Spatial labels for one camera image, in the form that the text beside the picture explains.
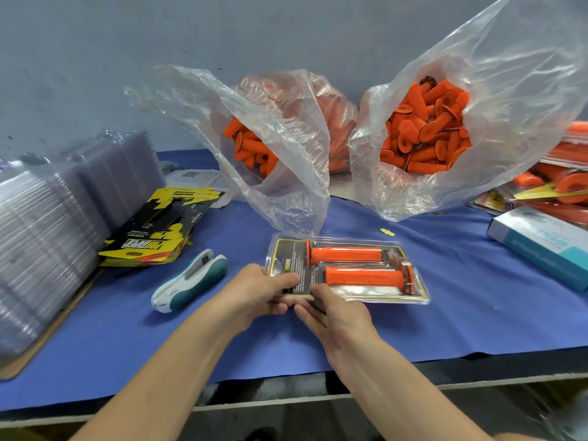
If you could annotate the person's left hand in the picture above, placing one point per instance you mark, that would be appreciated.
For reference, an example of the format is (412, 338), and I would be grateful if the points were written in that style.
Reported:
(248, 294)

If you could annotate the person's right hand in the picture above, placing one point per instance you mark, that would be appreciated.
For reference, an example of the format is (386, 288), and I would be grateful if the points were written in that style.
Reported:
(340, 326)

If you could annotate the teal hand stapler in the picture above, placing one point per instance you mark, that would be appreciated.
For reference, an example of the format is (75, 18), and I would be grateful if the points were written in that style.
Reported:
(188, 282)

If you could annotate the stack of clear blister shells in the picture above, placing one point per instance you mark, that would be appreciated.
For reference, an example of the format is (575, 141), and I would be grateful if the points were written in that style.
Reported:
(51, 234)

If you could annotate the person's right forearm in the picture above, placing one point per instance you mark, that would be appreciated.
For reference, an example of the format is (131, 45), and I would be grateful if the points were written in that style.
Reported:
(432, 399)

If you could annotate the person's left forearm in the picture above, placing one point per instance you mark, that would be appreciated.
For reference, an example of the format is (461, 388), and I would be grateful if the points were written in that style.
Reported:
(152, 390)

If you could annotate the small yellow scrap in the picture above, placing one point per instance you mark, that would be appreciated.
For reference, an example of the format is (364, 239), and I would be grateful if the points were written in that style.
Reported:
(388, 232)

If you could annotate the stack of yellow black cards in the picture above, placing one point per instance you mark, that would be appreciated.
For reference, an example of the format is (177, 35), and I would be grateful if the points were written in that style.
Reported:
(161, 229)

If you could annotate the white printed paper sheet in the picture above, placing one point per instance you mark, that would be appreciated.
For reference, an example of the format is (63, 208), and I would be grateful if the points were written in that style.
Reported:
(193, 179)

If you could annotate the teal white cardboard box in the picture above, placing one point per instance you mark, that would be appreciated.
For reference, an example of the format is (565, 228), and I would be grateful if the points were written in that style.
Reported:
(542, 245)

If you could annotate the large clear plastic bag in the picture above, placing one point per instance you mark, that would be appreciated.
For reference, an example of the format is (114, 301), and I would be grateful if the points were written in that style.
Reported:
(542, 59)

